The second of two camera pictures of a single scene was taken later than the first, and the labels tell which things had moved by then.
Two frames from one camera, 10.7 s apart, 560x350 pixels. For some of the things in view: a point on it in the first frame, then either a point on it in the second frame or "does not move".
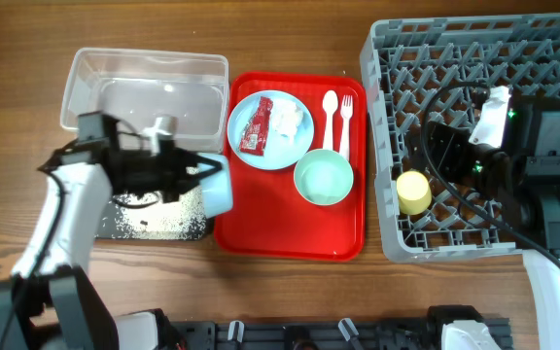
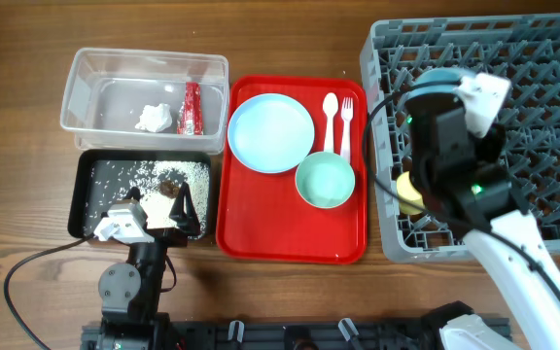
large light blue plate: [280, 154] does not move
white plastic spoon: [330, 101] does not move
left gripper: [174, 161] -> [185, 221]
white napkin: [285, 118] -> [155, 119]
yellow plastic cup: [413, 192] does not move
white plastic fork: [346, 113] does not move
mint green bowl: [323, 177] does not move
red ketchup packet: [255, 137] -> [190, 121]
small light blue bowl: [216, 187] -> [439, 80]
